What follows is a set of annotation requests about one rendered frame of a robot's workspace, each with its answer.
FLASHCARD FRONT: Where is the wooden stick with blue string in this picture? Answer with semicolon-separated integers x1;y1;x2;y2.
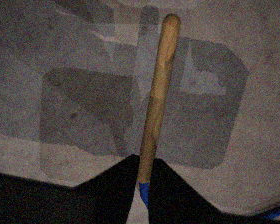
137;14;280;219

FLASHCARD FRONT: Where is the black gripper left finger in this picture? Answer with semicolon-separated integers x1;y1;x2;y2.
0;154;140;224

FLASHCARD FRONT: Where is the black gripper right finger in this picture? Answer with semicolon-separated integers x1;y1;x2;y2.
148;158;280;224

